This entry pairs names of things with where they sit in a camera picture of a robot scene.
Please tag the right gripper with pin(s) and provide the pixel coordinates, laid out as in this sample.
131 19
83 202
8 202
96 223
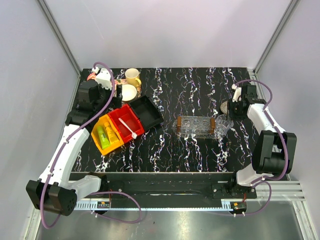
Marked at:
231 103

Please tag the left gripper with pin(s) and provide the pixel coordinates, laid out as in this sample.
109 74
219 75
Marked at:
117 100

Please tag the clear plastic cup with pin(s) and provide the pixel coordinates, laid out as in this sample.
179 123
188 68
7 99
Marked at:
222 125

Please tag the yellow toothpaste tube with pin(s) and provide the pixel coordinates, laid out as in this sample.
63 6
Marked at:
112 137

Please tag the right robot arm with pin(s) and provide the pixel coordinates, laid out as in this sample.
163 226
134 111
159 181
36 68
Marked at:
274 152

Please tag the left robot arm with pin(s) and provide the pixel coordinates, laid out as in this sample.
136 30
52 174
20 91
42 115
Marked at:
52 192

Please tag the floral tray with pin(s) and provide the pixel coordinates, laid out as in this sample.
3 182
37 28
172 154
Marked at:
123 82

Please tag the green toothpaste tube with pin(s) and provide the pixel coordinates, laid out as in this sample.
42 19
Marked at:
104 141

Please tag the white bowl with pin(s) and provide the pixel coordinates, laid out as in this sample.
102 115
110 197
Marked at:
129 92

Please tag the red plastic bin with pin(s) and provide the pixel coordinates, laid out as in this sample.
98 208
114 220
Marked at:
125 122

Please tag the yellow plastic bin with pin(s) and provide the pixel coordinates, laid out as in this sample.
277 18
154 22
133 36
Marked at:
96 140

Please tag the speckled round coaster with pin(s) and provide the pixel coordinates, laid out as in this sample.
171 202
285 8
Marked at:
224 107

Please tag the yellow mug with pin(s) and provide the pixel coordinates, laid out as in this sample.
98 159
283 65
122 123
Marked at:
132 76

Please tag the black plastic bin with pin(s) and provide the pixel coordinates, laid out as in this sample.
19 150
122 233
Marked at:
147 112

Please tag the orange patterned bowl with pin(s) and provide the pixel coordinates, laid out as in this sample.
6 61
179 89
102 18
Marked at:
92 76

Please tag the clear acrylic rack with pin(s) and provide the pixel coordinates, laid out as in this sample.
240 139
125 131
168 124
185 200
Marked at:
194 127

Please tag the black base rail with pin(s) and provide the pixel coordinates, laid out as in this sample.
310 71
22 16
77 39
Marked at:
168 192

